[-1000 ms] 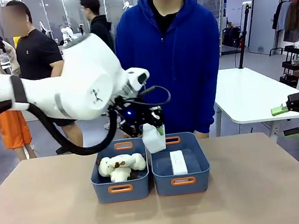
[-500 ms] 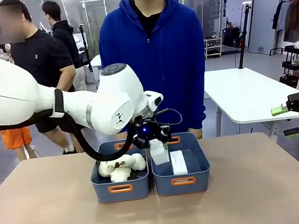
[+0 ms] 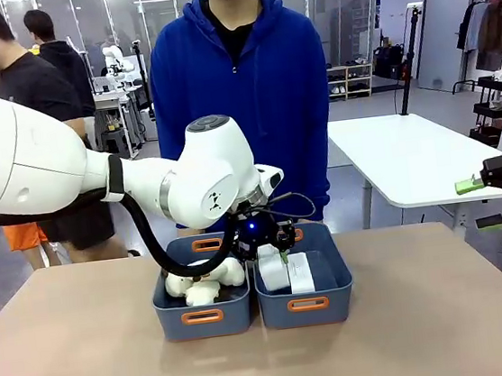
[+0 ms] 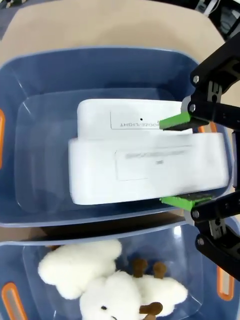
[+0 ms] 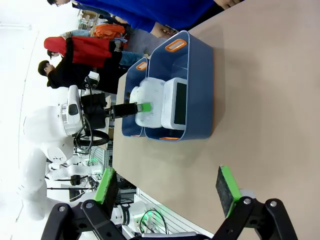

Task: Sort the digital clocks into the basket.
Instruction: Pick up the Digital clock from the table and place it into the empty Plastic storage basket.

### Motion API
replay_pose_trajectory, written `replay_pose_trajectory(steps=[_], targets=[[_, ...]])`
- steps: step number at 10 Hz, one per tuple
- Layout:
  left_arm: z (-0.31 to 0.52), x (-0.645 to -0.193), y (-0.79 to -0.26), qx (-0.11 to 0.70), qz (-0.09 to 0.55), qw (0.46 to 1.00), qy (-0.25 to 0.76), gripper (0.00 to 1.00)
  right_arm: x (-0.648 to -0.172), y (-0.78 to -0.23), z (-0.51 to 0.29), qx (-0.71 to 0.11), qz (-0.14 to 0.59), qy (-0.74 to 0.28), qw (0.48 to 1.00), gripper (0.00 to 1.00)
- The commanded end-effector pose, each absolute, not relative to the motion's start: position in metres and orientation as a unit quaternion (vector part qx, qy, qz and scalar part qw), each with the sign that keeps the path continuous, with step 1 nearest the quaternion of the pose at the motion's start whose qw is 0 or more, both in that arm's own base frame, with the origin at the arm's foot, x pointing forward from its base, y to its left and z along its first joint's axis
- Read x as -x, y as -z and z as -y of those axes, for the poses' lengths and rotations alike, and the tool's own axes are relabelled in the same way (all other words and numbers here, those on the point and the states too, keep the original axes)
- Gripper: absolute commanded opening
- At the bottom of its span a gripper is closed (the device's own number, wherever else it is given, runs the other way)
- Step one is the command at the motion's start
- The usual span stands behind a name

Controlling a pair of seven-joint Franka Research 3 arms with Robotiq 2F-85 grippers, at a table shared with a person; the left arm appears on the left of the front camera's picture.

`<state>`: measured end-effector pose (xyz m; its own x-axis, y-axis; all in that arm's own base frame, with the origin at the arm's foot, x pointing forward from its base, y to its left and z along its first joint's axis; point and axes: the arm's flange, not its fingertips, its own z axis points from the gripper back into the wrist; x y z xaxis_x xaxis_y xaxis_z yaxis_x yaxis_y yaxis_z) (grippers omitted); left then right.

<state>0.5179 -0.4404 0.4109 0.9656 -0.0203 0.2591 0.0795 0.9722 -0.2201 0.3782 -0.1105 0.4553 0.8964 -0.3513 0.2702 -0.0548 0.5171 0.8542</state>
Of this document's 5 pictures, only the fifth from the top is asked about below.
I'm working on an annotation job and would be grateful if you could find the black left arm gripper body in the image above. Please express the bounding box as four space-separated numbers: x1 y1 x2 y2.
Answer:
109 102 140 120

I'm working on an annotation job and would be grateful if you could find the right gripper black green-padded right finger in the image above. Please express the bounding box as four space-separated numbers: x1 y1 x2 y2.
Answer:
213 165 298 240

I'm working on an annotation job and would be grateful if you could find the right gripper black green-padded left finger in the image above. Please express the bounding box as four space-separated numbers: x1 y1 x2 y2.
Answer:
41 167 126 240

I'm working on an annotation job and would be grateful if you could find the finger of the green left gripper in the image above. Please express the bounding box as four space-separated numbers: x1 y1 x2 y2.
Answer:
136 102 153 114

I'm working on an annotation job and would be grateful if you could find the white digital clock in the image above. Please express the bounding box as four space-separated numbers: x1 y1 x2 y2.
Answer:
129 77 167 130

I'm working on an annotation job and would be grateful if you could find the small blue plastic basket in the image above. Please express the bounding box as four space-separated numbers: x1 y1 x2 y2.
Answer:
121 56 151 138

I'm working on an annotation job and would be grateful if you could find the large blue plastic basket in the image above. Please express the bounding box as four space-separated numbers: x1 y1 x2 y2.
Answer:
143 30 214 143

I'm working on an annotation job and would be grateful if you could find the person's bare hand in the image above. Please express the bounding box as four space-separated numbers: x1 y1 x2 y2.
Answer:
152 22 179 39

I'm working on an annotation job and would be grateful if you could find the person in black jacket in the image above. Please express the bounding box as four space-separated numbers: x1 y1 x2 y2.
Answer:
37 37 126 95

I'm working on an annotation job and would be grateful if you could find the person in red hoodie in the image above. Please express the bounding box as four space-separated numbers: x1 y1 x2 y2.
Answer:
44 36 113 69

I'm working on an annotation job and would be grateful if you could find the orange bag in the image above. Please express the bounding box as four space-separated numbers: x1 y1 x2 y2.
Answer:
93 23 126 38

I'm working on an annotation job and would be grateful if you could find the person in blue sweater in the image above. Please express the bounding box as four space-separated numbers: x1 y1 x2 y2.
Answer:
47 0 226 34

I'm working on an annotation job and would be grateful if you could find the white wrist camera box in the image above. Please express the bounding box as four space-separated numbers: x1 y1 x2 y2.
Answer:
84 71 100 88

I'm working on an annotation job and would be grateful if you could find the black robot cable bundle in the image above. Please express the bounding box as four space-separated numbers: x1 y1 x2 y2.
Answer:
73 113 111 152

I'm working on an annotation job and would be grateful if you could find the black cable with green light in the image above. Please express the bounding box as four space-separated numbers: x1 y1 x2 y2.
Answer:
139 208 169 234

